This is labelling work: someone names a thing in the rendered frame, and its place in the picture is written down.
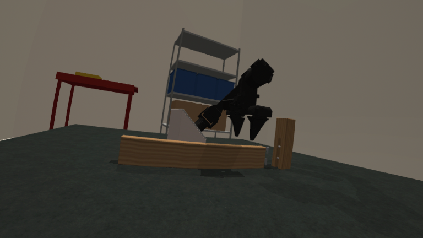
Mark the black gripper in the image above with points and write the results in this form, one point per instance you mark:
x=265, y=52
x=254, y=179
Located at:
x=259, y=114

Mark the wooden side rail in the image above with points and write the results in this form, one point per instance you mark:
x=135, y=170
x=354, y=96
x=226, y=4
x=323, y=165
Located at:
x=141, y=151

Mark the brown wooden post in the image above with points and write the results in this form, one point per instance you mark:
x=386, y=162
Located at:
x=283, y=143

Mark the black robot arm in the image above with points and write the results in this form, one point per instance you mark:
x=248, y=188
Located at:
x=259, y=74

